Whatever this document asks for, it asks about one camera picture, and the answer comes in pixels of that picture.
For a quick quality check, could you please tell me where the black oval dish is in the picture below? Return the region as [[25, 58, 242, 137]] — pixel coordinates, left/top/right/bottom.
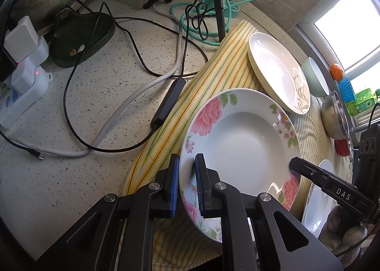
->
[[49, 6, 116, 68]]

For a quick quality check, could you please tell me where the orange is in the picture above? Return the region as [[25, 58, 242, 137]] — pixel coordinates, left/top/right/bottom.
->
[[330, 63, 345, 82]]

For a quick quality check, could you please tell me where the pale blue bowl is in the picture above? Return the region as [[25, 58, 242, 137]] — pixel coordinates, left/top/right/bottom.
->
[[301, 56, 330, 97]]

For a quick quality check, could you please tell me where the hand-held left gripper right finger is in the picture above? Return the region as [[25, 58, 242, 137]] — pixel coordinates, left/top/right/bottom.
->
[[194, 154, 345, 271]]

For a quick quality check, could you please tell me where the white power strip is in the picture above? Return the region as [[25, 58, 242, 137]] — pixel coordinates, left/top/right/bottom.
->
[[0, 60, 54, 129]]

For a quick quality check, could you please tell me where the red steel bowl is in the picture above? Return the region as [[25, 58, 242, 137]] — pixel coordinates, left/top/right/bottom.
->
[[334, 139, 352, 157]]

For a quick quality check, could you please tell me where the blue ribbed cup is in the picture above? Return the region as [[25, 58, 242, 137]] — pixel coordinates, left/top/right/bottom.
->
[[338, 76, 357, 102]]

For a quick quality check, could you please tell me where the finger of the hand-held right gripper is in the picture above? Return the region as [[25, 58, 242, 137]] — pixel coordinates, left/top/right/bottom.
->
[[289, 156, 334, 197]]

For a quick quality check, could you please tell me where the yellow striped cloth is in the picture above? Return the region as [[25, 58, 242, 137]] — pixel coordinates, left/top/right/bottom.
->
[[122, 20, 361, 271]]

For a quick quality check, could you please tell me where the thin black cable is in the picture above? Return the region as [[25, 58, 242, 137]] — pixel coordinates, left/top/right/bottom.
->
[[185, 0, 230, 41]]

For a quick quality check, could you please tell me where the white plug adapter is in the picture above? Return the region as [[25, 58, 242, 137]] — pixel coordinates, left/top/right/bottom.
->
[[10, 57, 40, 92], [4, 15, 39, 63]]

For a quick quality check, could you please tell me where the white leaf print plate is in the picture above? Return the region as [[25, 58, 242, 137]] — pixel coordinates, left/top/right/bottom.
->
[[247, 32, 311, 115]]

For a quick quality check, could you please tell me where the thick white cable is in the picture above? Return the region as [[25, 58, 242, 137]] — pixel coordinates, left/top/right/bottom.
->
[[9, 0, 214, 159]]

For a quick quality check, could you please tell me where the plain white plate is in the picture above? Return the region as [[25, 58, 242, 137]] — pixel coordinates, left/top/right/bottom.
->
[[301, 160, 334, 237]]

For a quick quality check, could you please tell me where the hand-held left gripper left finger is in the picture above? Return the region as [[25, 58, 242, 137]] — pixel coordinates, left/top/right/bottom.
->
[[38, 154, 180, 271]]

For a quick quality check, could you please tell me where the person's right hand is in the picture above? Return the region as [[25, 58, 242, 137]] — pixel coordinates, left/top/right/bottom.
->
[[319, 206, 370, 256]]

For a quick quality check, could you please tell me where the green dish soap bottle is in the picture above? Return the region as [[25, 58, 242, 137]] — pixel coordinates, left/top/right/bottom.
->
[[347, 88, 380, 116]]

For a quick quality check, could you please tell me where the black inline cable box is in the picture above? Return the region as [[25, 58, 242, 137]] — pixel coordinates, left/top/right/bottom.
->
[[151, 78, 187, 129]]

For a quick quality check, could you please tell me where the pink floral plate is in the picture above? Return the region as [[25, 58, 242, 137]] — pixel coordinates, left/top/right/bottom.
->
[[180, 88, 302, 244]]

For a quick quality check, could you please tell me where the window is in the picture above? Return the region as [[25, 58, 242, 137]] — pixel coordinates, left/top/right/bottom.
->
[[297, 0, 380, 129]]

